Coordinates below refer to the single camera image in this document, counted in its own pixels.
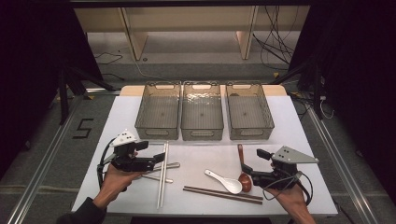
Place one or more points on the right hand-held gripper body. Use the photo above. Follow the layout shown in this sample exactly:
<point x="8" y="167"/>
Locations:
<point x="280" y="175"/>

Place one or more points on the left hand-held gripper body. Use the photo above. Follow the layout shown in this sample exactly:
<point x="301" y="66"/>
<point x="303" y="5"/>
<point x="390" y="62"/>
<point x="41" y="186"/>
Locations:
<point x="126" y="161"/>

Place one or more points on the brown wooden spoon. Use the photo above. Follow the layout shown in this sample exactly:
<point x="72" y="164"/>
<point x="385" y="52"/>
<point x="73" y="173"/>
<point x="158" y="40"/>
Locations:
<point x="245" y="183"/>

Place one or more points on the white ceramic spoon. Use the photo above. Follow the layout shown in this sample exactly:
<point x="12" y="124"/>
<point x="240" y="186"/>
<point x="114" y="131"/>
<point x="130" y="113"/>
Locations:
<point x="232" y="185"/>

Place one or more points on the transparent grey plastic bin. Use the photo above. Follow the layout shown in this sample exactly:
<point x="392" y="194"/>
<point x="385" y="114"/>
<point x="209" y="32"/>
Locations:
<point x="202" y="118"/>
<point x="249" y="115"/>
<point x="158" y="115"/>

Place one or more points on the person's left hand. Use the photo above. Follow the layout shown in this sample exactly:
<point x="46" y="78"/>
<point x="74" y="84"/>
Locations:
<point x="116" y="182"/>

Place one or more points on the person's right hand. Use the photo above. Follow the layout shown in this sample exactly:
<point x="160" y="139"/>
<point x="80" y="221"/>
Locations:
<point x="291" y="199"/>

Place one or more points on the white table cover sheet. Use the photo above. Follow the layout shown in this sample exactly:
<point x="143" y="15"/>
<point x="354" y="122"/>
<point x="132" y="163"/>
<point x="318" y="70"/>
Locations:
<point x="202" y="155"/>

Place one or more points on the black tripod stand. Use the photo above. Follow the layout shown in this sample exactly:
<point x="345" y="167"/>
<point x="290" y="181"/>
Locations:
<point x="316" y="90"/>
<point x="63" y="93"/>

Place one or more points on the black curtain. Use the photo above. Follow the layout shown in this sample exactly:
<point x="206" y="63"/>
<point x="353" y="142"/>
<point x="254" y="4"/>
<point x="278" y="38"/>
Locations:
<point x="358" y="77"/>
<point x="31" y="77"/>

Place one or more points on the beige wooden desk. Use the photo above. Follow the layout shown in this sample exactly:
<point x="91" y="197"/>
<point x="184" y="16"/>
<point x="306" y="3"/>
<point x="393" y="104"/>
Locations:
<point x="186" y="18"/>

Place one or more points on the metal floor rail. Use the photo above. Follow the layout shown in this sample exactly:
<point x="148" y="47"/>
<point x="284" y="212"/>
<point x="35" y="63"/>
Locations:
<point x="342" y="174"/>
<point x="40" y="174"/>

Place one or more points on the black frame bar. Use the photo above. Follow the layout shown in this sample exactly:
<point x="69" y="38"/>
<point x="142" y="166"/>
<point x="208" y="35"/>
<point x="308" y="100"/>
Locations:
<point x="186" y="3"/>

